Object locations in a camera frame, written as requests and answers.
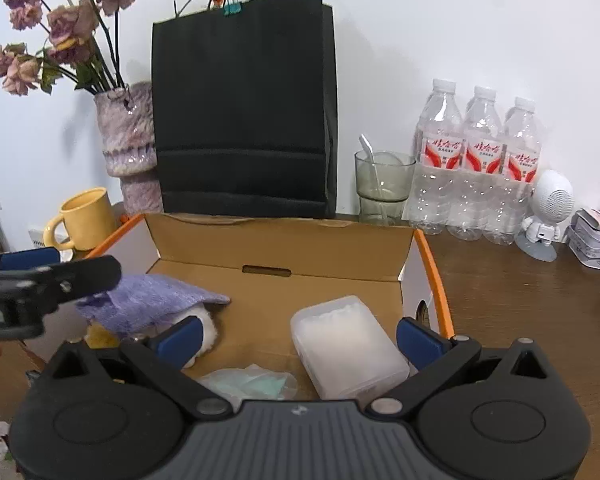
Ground translucent plastic box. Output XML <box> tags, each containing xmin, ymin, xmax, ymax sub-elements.
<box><xmin>290</xmin><ymin>296</ymin><xmax>411</xmax><ymax>401</ymax></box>

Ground green tinted glass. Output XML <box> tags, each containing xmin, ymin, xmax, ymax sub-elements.
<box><xmin>355</xmin><ymin>150</ymin><xmax>417</xmax><ymax>226</ymax></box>

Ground orange cardboard box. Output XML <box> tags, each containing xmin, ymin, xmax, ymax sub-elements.
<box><xmin>82</xmin><ymin>212</ymin><xmax>455</xmax><ymax>402</ymax></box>

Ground purple knitted cloth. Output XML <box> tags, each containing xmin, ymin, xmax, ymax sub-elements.
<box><xmin>75</xmin><ymin>274</ymin><xmax>231</xmax><ymax>336</ymax></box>

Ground purple mottled vase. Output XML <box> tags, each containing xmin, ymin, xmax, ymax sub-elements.
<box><xmin>94</xmin><ymin>82</ymin><xmax>165</xmax><ymax>216</ymax></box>

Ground white crumpled paper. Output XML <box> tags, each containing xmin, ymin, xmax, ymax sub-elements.
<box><xmin>0</xmin><ymin>421</ymin><xmax>20</xmax><ymax>476</ymax></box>

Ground clear water bottle red label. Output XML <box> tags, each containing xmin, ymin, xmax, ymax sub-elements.
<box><xmin>450</xmin><ymin>86</ymin><xmax>506</xmax><ymax>241</ymax></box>
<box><xmin>410</xmin><ymin>78</ymin><xmax>468</xmax><ymax>236</ymax></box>
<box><xmin>485</xmin><ymin>96</ymin><xmax>543</xmax><ymax>246</ymax></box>

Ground yellow white plush toy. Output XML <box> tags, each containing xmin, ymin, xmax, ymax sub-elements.
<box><xmin>87</xmin><ymin>307</ymin><xmax>218</xmax><ymax>368</ymax></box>

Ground crumpled plastic wrapper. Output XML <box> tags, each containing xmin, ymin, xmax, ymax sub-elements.
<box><xmin>197</xmin><ymin>362</ymin><xmax>298</xmax><ymax>411</ymax></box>

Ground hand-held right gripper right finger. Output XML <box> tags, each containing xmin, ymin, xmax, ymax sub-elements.
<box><xmin>365</xmin><ymin>316</ymin><xmax>556</xmax><ymax>418</ymax></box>

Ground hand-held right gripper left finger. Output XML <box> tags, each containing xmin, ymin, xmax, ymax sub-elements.
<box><xmin>42</xmin><ymin>316</ymin><xmax>233</xmax><ymax>421</ymax></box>

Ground dried pink flowers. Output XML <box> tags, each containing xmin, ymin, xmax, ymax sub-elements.
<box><xmin>0</xmin><ymin>0</ymin><xmax>138</xmax><ymax>96</ymax></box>

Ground white printed tin box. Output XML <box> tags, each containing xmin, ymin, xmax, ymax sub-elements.
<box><xmin>566</xmin><ymin>225</ymin><xmax>600</xmax><ymax>273</ymax></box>

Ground white plastic spoon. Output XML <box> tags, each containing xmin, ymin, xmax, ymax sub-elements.
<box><xmin>358</xmin><ymin>134</ymin><xmax>396</xmax><ymax>223</ymax></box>

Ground yellow mug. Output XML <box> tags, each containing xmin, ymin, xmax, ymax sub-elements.
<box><xmin>45</xmin><ymin>187</ymin><xmax>121</xmax><ymax>252</ymax></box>

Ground black paper bag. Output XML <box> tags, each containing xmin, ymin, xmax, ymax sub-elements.
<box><xmin>151</xmin><ymin>0</ymin><xmax>338</xmax><ymax>220</ymax></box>

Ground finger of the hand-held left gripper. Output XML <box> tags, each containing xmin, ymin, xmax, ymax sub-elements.
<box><xmin>39</xmin><ymin>254</ymin><xmax>124</xmax><ymax>307</ymax></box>
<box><xmin>0</xmin><ymin>247</ymin><xmax>62</xmax><ymax>274</ymax></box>

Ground white robot figure speaker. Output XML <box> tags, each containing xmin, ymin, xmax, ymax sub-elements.
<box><xmin>516</xmin><ymin>170</ymin><xmax>576</xmax><ymax>262</ymax></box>

